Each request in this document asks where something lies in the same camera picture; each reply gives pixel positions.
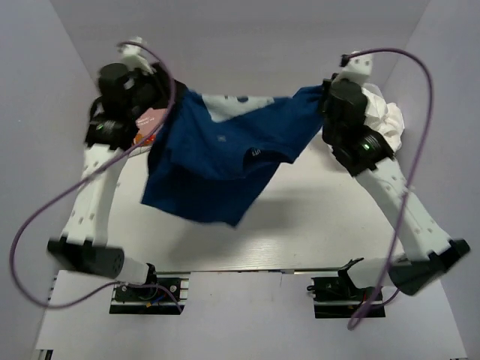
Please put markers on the folded pink t-shirt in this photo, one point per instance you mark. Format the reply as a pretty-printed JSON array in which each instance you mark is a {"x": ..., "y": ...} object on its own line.
[{"x": 146, "y": 123}]

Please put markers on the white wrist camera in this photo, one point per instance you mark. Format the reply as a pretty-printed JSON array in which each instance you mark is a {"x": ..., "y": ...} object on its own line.
[
  {"x": 131, "y": 56},
  {"x": 356, "y": 69}
]

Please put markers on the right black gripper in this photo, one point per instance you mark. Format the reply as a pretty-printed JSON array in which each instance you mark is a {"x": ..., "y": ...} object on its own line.
[{"x": 325, "y": 85}]

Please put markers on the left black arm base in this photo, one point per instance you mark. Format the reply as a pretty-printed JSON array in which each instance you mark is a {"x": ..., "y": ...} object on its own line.
[{"x": 127, "y": 300}]

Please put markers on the crumpled white t-shirts pile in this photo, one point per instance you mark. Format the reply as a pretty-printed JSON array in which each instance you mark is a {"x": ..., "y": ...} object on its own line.
[{"x": 385, "y": 118}]

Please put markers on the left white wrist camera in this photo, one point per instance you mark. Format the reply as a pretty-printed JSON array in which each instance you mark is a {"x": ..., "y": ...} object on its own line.
[{"x": 131, "y": 56}]

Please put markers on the blue t-shirt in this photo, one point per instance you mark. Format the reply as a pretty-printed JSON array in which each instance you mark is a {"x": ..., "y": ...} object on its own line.
[{"x": 215, "y": 154}]

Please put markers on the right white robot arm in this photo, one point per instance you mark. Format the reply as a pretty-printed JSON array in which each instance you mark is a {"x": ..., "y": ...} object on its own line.
[{"x": 429, "y": 251}]

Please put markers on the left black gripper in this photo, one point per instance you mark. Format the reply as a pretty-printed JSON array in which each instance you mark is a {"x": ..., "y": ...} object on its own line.
[{"x": 163, "y": 88}]

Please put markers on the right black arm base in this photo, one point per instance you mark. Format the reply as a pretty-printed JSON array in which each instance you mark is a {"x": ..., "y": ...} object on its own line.
[{"x": 333, "y": 299}]

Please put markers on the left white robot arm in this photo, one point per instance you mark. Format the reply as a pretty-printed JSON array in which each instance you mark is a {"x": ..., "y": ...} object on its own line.
[{"x": 82, "y": 245}]

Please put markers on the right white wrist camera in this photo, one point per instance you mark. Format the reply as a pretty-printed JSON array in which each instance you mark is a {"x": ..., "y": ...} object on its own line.
[{"x": 356, "y": 69}]

